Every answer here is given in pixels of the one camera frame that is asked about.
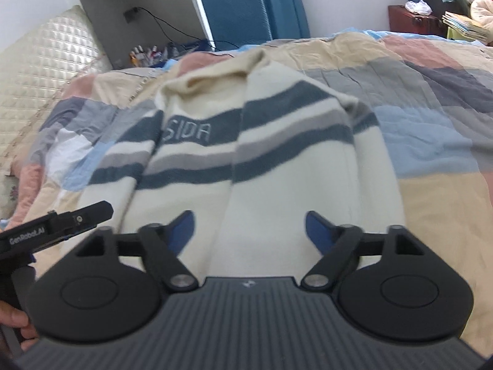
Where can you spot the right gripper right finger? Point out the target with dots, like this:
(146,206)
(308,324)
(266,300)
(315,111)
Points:
(338,245)

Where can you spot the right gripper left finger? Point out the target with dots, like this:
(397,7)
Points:
(162,245)

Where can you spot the cream striped sweater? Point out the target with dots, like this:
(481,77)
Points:
(249,146)

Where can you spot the person's left hand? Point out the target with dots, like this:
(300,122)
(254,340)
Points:
(17,332)

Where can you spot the patchwork colour block quilt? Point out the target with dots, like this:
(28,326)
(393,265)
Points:
(432,98)

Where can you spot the cream quilted headboard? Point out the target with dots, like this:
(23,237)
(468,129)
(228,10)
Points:
(38,68)

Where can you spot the dark red wooden chest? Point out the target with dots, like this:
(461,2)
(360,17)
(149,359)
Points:
(403,21)

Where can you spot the blue curtain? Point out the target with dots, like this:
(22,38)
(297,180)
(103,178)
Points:
(287,19)

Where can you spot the grey bedside cabinet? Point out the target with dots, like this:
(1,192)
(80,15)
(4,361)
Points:
(122,25)

